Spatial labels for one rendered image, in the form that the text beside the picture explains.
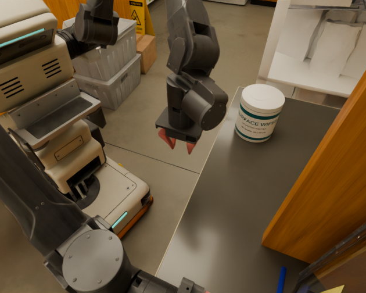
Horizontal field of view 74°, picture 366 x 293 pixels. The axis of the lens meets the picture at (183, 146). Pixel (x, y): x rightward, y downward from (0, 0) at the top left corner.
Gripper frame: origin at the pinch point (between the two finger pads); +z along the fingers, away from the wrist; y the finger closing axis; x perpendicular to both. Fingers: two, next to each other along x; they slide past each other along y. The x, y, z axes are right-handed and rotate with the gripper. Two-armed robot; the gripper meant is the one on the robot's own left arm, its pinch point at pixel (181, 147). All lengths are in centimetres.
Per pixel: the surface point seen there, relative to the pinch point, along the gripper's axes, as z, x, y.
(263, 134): 11.2, 24.5, 18.5
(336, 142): -21.9, -9.2, 25.4
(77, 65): 67, 108, -144
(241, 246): 15.3, -11.6, 20.6
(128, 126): 111, 94, -93
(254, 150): 15.5, 20.3, 17.3
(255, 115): 3.7, 23.5, 14.6
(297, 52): 14, 92, 25
